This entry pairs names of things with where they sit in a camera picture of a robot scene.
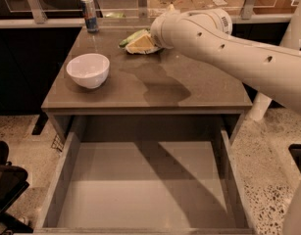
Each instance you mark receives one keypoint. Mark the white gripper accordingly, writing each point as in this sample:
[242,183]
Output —
[157,32]

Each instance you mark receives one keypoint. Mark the green jalapeno chip bag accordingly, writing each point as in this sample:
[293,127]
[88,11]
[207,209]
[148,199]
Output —
[124,42]

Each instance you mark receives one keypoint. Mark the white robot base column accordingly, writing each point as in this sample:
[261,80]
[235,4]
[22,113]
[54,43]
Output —
[260,106]

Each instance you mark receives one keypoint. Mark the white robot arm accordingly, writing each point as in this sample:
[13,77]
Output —
[272,70]

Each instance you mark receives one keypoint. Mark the open grey top drawer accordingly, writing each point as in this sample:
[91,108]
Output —
[146,175]

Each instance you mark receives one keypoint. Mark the blue silver energy drink can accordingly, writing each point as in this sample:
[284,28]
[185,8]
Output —
[89,14]

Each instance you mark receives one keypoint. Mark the grey cabinet counter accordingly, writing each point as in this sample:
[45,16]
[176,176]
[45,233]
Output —
[164,83]

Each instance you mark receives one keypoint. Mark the white ceramic bowl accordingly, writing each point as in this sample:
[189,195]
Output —
[89,70]

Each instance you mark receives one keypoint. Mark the black office chair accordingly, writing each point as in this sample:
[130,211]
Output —
[12,184]

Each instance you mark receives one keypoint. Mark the middle metal railing bracket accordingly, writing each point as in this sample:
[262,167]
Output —
[142,8]

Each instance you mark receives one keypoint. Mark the metal railing bracket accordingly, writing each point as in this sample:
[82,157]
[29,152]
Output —
[38,14]
[142,8]
[247,9]

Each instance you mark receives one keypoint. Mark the right metal railing bracket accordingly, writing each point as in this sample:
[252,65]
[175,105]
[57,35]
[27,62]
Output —
[247,9]

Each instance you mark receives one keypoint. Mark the left metal railing bracket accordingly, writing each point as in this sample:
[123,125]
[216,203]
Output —
[38,14]

